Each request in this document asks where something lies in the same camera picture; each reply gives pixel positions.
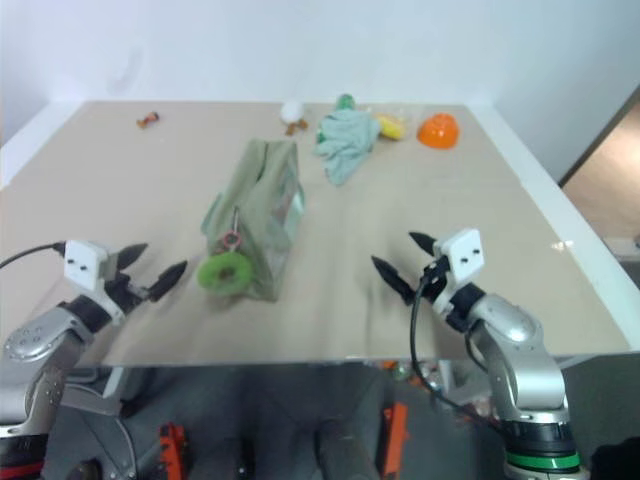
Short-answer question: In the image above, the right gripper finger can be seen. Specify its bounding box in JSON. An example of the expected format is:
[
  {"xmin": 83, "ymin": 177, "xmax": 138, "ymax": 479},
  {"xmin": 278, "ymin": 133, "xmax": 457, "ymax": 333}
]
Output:
[
  {"xmin": 370, "ymin": 255, "xmax": 419, "ymax": 305},
  {"xmin": 408, "ymin": 230, "xmax": 437, "ymax": 256}
]

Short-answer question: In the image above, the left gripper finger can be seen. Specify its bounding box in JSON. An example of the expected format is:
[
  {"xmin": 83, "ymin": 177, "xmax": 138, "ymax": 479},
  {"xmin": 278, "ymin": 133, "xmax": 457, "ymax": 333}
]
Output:
[
  {"xmin": 147, "ymin": 260, "xmax": 189, "ymax": 303},
  {"xmin": 118, "ymin": 243, "xmax": 150, "ymax": 274}
]

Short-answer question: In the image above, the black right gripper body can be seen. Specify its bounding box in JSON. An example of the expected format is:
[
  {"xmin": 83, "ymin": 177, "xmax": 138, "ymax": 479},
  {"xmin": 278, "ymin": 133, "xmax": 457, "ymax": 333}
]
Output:
[{"xmin": 419, "ymin": 254, "xmax": 454, "ymax": 301}]

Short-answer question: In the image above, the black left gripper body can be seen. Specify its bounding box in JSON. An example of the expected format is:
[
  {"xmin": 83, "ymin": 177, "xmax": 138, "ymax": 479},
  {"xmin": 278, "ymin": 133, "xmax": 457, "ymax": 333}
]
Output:
[{"xmin": 102, "ymin": 249, "xmax": 154, "ymax": 316}]

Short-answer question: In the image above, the green fluffy zipper charm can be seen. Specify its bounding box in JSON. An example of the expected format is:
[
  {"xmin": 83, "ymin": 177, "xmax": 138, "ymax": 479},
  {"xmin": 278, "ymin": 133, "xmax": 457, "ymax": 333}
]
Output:
[{"xmin": 195, "ymin": 230, "xmax": 254, "ymax": 297}]

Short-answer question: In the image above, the green clear toiletry bag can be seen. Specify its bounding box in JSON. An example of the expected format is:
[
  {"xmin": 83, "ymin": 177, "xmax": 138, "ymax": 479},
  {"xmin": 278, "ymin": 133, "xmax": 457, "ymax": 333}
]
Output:
[{"xmin": 199, "ymin": 138, "xmax": 307, "ymax": 305}]

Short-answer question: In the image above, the beige table cover sheet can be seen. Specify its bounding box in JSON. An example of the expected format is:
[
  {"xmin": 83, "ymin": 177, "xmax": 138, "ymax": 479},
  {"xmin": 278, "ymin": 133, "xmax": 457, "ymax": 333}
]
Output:
[{"xmin": 0, "ymin": 99, "xmax": 632, "ymax": 369}]

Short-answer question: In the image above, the orange plastic bowl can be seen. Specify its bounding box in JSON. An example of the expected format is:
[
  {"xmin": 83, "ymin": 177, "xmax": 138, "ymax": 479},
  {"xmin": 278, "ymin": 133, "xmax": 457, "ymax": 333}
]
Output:
[{"xmin": 417, "ymin": 113, "xmax": 462, "ymax": 150}]

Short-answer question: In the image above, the yellow soft item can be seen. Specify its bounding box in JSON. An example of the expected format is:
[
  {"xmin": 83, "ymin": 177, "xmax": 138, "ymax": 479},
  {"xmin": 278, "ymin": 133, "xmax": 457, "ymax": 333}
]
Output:
[{"xmin": 375, "ymin": 113, "xmax": 407, "ymax": 141}]

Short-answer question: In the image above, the pale teal cloth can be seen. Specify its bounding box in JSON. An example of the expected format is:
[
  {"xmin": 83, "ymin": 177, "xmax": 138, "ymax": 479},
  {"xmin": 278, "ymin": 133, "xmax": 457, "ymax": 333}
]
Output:
[{"xmin": 312, "ymin": 108, "xmax": 382, "ymax": 188}]

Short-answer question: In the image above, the clear plastic bag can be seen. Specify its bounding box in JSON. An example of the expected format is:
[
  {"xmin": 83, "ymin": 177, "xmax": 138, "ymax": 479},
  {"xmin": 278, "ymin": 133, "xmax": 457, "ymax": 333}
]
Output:
[{"xmin": 367, "ymin": 105, "xmax": 416, "ymax": 142}]

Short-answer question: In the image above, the orange black stand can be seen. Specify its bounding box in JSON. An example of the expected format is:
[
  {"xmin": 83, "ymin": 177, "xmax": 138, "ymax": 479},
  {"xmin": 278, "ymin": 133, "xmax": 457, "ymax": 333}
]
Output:
[
  {"xmin": 382, "ymin": 402, "xmax": 410, "ymax": 476},
  {"xmin": 158, "ymin": 422, "xmax": 190, "ymax": 480}
]

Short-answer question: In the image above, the white ball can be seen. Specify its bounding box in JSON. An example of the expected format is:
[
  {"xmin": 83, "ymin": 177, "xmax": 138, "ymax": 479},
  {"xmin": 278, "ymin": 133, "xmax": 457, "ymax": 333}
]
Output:
[{"xmin": 279, "ymin": 101, "xmax": 306, "ymax": 124}]

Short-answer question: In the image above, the brown wooden door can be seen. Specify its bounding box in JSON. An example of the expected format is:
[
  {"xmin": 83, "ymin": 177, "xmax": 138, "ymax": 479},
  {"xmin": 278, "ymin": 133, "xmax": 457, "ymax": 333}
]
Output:
[{"xmin": 558, "ymin": 94, "xmax": 640, "ymax": 190}]

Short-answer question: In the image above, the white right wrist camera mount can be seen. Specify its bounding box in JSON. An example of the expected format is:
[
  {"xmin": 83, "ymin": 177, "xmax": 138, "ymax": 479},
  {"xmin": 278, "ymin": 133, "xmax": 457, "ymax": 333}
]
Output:
[{"xmin": 432, "ymin": 228, "xmax": 485, "ymax": 311}]

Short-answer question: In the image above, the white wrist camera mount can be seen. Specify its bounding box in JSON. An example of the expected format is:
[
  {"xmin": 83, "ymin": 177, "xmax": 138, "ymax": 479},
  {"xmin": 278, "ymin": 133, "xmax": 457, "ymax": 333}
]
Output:
[
  {"xmin": 432, "ymin": 228, "xmax": 485, "ymax": 311},
  {"xmin": 63, "ymin": 239, "xmax": 126, "ymax": 320}
]

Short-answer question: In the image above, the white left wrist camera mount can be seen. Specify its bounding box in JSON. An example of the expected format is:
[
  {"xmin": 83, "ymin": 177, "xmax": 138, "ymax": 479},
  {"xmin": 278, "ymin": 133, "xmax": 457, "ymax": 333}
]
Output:
[{"xmin": 63, "ymin": 239, "xmax": 126, "ymax": 320}]

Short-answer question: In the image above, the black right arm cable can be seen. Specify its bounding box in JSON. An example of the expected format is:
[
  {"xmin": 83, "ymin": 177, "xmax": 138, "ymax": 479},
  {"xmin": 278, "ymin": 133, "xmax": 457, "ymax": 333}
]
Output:
[{"xmin": 409, "ymin": 279, "xmax": 506, "ymax": 436}]

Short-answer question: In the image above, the grey left arm cable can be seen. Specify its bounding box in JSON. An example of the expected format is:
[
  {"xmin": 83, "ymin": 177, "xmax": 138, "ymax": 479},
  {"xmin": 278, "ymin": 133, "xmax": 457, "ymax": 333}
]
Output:
[{"xmin": 0, "ymin": 241, "xmax": 68, "ymax": 271}]

